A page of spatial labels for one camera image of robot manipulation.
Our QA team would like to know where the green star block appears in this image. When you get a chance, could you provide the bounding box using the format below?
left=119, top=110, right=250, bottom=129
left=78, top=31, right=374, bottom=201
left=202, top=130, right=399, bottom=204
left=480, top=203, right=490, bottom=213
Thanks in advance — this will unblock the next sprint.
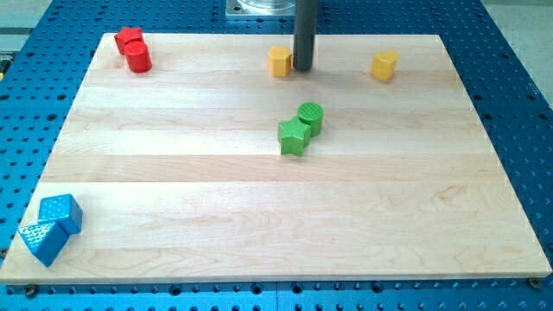
left=277, top=117, right=311, bottom=156

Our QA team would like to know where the red star block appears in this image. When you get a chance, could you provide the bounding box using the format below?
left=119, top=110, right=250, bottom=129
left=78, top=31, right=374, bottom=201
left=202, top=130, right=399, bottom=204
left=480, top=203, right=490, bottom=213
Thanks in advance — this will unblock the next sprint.
left=114, top=27, right=143, bottom=55

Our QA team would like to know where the green cylinder block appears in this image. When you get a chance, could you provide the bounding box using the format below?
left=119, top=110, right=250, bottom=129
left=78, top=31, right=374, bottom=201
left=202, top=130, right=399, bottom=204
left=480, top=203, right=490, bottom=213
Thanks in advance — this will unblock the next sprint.
left=297, top=102, right=324, bottom=136

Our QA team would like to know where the light wooden board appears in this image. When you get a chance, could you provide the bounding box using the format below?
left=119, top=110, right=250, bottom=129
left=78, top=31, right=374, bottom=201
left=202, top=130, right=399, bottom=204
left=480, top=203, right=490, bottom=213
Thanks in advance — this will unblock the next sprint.
left=1, top=33, right=551, bottom=284

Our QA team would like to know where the yellow hexagon block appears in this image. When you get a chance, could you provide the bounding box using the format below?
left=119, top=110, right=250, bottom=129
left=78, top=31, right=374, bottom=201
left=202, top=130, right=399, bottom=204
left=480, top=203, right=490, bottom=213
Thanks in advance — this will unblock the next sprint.
left=268, top=46, right=292, bottom=77

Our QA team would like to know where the yellow heart block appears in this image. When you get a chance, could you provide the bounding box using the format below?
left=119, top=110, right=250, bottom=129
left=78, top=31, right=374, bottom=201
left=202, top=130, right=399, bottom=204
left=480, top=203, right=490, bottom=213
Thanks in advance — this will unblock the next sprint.
left=370, top=50, right=399, bottom=80

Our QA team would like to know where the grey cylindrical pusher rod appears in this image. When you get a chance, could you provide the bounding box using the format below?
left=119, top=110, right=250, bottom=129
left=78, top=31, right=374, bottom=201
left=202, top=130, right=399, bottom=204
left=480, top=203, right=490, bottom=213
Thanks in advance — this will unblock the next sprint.
left=292, top=0, right=319, bottom=72

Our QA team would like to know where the silver robot mounting base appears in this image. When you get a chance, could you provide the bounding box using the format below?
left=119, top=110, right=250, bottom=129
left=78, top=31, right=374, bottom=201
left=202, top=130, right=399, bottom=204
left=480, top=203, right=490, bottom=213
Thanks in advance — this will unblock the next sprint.
left=226, top=0, right=296, bottom=16

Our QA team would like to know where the red cylinder block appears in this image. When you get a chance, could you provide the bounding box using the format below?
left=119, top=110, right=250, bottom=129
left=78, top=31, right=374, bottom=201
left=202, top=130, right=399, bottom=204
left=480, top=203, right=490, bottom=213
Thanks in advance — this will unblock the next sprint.
left=124, top=41, right=152, bottom=73

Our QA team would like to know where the blue cube block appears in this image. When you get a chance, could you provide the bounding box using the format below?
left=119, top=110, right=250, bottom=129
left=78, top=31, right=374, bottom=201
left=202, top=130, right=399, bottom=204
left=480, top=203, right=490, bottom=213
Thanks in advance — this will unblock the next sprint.
left=38, top=194, right=83, bottom=235

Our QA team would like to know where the blue triangle block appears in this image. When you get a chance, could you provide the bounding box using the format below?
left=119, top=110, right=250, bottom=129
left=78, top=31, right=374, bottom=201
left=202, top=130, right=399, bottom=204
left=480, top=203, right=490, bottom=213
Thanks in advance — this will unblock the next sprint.
left=19, top=221, right=69, bottom=267

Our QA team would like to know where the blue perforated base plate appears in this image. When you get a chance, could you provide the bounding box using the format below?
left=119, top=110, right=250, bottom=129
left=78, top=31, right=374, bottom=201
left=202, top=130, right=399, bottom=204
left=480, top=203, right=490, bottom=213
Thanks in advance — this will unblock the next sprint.
left=1, top=1, right=552, bottom=310

